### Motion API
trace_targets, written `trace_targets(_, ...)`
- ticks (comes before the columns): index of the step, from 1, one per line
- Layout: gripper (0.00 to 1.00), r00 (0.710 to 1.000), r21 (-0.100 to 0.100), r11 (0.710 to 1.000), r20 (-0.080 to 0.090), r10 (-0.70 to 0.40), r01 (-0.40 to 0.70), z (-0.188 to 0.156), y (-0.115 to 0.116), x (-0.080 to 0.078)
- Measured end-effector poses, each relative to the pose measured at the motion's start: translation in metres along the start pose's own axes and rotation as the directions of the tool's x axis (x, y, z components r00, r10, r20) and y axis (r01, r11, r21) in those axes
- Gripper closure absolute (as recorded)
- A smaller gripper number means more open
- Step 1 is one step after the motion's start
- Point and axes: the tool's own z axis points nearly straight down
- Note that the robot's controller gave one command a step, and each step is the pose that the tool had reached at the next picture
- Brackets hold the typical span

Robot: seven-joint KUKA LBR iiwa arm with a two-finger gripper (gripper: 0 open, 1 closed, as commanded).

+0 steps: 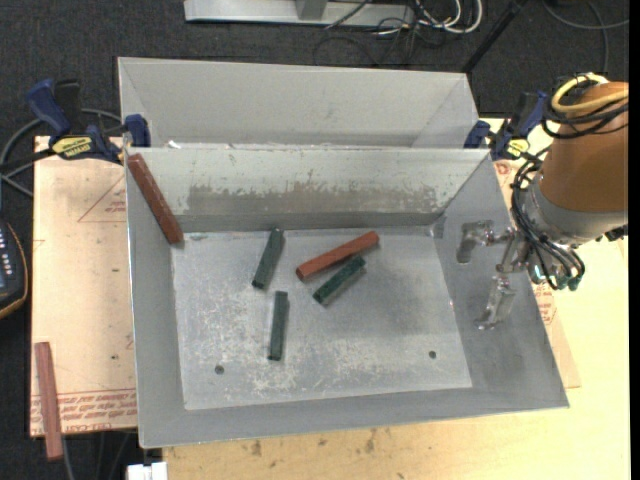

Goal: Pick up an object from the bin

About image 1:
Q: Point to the dark green flat block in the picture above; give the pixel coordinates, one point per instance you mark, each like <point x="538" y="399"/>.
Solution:
<point x="269" y="259"/>
<point x="340" y="280"/>
<point x="279" y="325"/>

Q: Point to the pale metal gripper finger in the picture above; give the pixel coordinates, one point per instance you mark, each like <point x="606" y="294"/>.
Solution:
<point x="500" y="300"/>
<point x="467" y="240"/>

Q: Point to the brown cardboard board, red print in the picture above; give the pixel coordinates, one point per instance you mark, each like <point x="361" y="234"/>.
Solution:
<point x="82" y="268"/>

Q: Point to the grey metal bin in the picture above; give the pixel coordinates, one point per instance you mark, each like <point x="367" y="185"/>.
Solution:
<point x="325" y="348"/>

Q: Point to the red-brown flat block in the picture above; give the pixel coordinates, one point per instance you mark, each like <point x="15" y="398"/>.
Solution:
<point x="49" y="403"/>
<point x="155" y="200"/>
<point x="337" y="256"/>

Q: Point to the black cylinder on white bracket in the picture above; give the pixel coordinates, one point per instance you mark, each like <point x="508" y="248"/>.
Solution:
<point x="616" y="233"/>

